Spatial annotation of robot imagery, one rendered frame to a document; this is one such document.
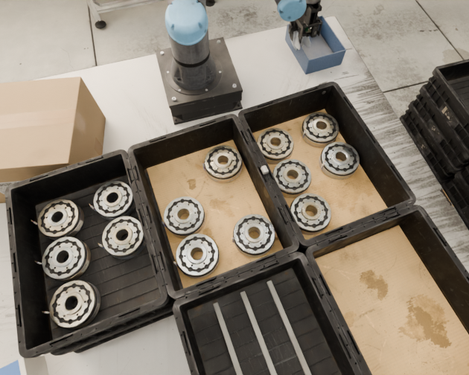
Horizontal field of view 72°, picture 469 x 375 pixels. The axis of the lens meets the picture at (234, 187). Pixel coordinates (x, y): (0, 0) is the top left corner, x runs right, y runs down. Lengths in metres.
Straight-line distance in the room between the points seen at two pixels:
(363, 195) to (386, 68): 1.67
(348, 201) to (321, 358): 0.39
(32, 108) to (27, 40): 1.87
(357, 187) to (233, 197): 0.34
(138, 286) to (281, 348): 0.36
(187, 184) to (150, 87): 0.52
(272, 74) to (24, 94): 0.82
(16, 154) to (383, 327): 1.00
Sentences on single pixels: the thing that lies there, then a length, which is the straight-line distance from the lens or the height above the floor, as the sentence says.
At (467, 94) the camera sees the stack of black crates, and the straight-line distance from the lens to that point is 1.81.
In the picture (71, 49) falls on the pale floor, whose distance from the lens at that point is 2.73.
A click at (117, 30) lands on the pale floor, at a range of 2.75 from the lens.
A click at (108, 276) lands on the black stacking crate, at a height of 0.83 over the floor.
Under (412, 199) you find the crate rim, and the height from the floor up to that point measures 0.93.
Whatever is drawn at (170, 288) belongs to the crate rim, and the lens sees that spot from 0.71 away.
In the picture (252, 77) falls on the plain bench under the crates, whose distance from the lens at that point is 1.29.
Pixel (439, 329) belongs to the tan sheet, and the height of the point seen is 0.83.
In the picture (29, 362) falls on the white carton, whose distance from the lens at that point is 0.99.
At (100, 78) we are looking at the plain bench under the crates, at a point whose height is 0.70.
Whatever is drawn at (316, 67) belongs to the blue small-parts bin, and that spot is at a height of 0.72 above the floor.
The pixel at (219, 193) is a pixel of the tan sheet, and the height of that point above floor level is 0.83.
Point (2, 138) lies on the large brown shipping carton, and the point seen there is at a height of 0.90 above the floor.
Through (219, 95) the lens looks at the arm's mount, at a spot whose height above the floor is 0.80.
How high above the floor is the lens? 1.62
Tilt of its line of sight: 65 degrees down
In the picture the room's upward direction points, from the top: 2 degrees counter-clockwise
